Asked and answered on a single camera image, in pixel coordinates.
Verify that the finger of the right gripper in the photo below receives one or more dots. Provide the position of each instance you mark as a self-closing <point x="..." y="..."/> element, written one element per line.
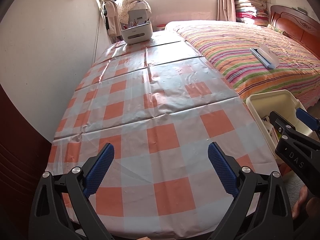
<point x="279" y="122"/>
<point x="307" y="119"/>

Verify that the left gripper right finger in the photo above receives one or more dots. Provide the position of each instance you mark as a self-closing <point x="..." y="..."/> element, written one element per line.
<point x="225" y="173"/>

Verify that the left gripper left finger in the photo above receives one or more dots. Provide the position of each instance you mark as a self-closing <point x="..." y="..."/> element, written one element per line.
<point x="95" y="169"/>

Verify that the white medicine carton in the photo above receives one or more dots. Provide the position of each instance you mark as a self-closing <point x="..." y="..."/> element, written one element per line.
<point x="271" y="130"/>

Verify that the cream plastic trash bin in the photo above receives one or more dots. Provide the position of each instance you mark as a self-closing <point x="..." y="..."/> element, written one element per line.
<point x="267" y="107"/>

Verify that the person's right hand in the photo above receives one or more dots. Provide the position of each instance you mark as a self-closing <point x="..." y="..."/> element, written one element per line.
<point x="304" y="202"/>

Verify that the white blue box on bed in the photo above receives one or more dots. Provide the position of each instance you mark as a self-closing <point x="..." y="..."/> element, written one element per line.
<point x="265" y="56"/>

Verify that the checkered orange white tablecloth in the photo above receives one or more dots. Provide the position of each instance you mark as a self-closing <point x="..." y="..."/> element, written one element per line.
<point x="160" y="103"/>

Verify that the striped colourful bedspread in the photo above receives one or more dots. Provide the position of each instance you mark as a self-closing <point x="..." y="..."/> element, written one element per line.
<point x="227" y="46"/>

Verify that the red wooden headboard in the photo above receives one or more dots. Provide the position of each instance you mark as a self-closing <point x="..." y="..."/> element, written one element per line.
<point x="297" y="26"/>

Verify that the pink curtain right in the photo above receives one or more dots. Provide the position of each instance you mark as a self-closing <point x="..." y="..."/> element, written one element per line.
<point x="226" y="10"/>

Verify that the stack of folded quilts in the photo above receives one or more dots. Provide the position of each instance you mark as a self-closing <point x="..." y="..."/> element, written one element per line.
<point x="253" y="12"/>

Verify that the white desk organizer box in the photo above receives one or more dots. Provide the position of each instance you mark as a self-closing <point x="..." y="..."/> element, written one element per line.
<point x="139" y="33"/>

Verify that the grey fan heater with cloth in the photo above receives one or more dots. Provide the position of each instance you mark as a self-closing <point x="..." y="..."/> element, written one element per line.
<point x="130" y="11"/>

